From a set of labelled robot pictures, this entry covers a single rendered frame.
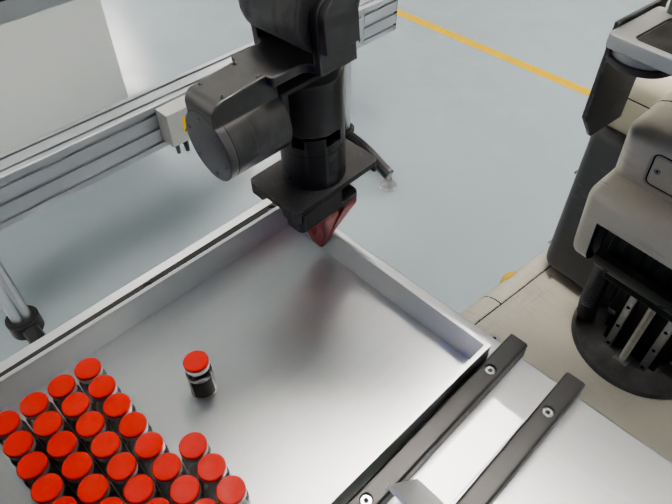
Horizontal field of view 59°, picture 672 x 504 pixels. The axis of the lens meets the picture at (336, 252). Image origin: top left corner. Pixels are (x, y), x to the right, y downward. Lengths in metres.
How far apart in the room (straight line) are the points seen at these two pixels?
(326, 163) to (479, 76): 2.23
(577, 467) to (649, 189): 0.48
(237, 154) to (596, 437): 0.36
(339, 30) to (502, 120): 2.05
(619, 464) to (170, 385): 0.37
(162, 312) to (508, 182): 1.70
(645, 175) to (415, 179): 1.29
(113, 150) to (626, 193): 1.09
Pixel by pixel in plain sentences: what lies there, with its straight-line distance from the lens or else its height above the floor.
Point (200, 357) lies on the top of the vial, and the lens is 0.50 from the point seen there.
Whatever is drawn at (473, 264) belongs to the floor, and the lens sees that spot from 1.85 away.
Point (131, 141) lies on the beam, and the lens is 1.52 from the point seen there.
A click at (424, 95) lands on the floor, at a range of 2.54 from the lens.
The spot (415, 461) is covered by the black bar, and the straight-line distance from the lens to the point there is 0.48.
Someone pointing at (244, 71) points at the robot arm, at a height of 1.12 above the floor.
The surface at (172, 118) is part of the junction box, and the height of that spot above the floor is 0.53.
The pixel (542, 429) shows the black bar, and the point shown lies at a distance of 0.52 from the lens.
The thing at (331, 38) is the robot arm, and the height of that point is 1.14.
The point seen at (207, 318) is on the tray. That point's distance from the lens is 0.58.
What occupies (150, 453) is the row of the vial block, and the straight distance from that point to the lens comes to 0.47.
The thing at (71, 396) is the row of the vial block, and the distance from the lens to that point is 0.51.
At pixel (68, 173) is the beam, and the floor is 0.49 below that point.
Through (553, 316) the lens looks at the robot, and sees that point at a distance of 1.41.
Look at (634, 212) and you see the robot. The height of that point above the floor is 0.80.
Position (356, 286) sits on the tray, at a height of 0.88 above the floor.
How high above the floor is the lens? 1.34
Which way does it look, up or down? 47 degrees down
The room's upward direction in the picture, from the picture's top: straight up
